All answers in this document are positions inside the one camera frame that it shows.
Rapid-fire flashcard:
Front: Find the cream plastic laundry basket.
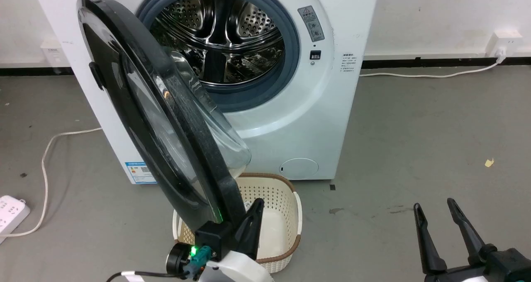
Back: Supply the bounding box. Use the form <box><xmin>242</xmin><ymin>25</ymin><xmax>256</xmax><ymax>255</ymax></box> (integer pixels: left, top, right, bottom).
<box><xmin>172</xmin><ymin>173</ymin><xmax>302</xmax><ymax>274</ymax></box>

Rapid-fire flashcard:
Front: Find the white power strip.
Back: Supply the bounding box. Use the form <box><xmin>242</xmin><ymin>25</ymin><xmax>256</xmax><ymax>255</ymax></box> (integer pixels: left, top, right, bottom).
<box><xmin>0</xmin><ymin>195</ymin><xmax>31</xmax><ymax>245</ymax></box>

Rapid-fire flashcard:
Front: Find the white washing machine power cable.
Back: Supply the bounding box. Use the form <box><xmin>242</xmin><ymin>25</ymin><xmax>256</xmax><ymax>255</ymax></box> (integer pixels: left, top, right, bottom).
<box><xmin>359</xmin><ymin>60</ymin><xmax>505</xmax><ymax>79</ymax></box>

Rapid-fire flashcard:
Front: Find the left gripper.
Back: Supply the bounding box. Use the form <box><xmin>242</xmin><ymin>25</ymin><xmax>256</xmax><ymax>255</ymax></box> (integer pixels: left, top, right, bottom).
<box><xmin>166</xmin><ymin>177</ymin><xmax>275</xmax><ymax>282</ymax></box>

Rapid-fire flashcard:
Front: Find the white power strip cable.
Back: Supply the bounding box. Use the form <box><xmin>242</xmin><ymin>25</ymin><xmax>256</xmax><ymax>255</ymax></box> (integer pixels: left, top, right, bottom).
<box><xmin>0</xmin><ymin>127</ymin><xmax>102</xmax><ymax>238</ymax></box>

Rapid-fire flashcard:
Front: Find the blue energy label sticker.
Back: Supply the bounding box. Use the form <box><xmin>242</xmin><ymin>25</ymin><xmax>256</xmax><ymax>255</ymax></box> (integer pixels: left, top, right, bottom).
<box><xmin>124</xmin><ymin>161</ymin><xmax>158</xmax><ymax>185</ymax></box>

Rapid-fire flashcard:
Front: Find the small printed text sticker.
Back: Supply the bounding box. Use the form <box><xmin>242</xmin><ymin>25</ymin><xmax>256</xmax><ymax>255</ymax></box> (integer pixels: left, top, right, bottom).
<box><xmin>341</xmin><ymin>53</ymin><xmax>358</xmax><ymax>73</ymax></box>

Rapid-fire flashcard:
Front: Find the grey-blue rubber door gasket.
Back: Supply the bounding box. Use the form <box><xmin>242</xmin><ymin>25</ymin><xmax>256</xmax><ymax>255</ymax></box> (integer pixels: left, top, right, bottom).
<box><xmin>136</xmin><ymin>0</ymin><xmax>300</xmax><ymax>112</ymax></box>

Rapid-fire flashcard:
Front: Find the black round washing machine door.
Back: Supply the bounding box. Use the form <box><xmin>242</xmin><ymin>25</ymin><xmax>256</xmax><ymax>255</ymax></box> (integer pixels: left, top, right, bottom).
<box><xmin>77</xmin><ymin>0</ymin><xmax>252</xmax><ymax>233</ymax></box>

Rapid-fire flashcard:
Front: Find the white wall outlet box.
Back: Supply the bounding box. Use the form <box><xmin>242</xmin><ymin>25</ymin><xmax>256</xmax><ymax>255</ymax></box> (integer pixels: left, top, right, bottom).
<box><xmin>40</xmin><ymin>39</ymin><xmax>63</xmax><ymax>68</ymax></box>

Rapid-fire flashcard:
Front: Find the white wall socket with plug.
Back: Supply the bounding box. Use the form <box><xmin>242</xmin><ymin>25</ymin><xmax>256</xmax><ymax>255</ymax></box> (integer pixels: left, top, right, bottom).
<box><xmin>487</xmin><ymin>29</ymin><xmax>523</xmax><ymax>64</ymax></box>

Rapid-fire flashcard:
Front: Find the grey warning sticker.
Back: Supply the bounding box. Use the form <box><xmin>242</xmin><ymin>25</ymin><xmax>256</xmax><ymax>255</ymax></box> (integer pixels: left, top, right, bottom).
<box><xmin>297</xmin><ymin>5</ymin><xmax>326</xmax><ymax>42</ymax></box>

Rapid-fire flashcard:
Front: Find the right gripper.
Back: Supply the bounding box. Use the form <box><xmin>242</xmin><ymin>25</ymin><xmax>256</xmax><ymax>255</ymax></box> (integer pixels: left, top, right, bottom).
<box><xmin>413</xmin><ymin>198</ymin><xmax>531</xmax><ymax>282</ymax></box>

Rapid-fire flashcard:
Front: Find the steel perforated washer drum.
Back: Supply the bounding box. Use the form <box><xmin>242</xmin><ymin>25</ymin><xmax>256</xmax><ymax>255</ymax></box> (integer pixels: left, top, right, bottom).
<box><xmin>150</xmin><ymin>0</ymin><xmax>286</xmax><ymax>86</ymax></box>

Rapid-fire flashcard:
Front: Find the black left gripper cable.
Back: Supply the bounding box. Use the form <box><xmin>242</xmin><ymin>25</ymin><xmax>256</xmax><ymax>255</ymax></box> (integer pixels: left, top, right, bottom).
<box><xmin>106</xmin><ymin>270</ymin><xmax>184</xmax><ymax>282</ymax></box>

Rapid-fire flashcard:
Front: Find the white front-load washing machine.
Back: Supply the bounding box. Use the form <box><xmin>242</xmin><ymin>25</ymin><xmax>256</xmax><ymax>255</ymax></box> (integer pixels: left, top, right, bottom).
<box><xmin>30</xmin><ymin>0</ymin><xmax>380</xmax><ymax>185</ymax></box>

